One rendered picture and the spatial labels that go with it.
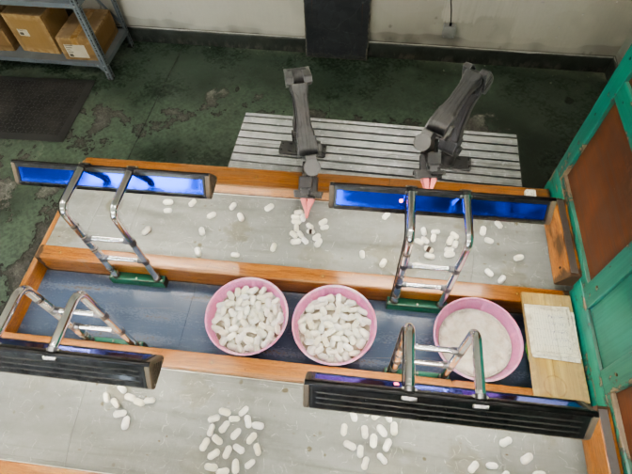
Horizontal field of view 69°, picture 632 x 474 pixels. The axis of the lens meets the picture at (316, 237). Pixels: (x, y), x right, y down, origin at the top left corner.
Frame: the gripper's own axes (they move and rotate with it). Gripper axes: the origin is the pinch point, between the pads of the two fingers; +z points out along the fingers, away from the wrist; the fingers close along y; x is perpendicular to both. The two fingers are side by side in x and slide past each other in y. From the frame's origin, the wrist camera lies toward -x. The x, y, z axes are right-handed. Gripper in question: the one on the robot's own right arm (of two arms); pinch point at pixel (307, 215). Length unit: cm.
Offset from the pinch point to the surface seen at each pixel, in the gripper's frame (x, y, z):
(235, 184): 6.8, -29.0, -8.9
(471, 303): -17, 57, 22
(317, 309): -19.8, 8.1, 28.6
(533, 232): 3, 81, -1
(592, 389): -36, 89, 38
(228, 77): 165, -83, -77
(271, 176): 10.4, -16.1, -13.1
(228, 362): -37, -16, 43
